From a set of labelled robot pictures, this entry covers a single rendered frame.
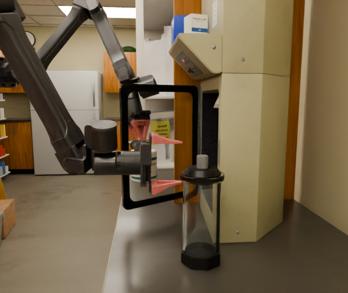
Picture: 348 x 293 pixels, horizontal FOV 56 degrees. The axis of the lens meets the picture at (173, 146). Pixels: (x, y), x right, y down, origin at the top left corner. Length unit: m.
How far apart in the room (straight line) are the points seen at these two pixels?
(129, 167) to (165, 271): 0.26
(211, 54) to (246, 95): 0.14
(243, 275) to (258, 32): 0.60
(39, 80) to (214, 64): 0.43
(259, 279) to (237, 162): 0.30
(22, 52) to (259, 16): 0.58
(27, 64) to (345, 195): 0.98
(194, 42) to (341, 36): 0.54
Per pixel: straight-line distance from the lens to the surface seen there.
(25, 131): 6.24
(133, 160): 0.75
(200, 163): 0.77
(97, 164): 0.76
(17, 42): 0.79
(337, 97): 1.21
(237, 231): 0.97
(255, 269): 0.86
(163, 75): 2.24
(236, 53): 0.89
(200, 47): 0.87
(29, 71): 0.78
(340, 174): 1.20
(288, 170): 1.38
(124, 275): 0.82
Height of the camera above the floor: 1.35
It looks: 8 degrees down
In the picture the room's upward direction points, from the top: straight up
